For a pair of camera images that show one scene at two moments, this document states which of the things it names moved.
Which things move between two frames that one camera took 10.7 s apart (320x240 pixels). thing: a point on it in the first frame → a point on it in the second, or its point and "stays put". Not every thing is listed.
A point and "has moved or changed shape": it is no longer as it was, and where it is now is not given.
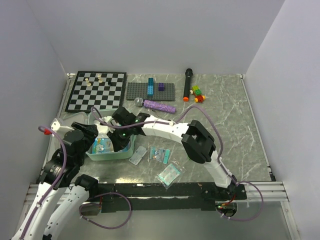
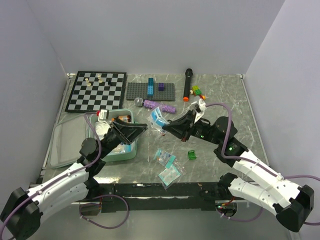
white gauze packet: (102, 130) stays put
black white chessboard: (105, 90) stays put
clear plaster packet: (137, 155) → (157, 119)
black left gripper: (90, 131) → (129, 136)
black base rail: (123, 197) stays put
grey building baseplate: (140, 90) stays put
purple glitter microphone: (154, 105) stays put
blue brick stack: (150, 86) stays put
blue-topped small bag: (159, 154) has moved or changed shape
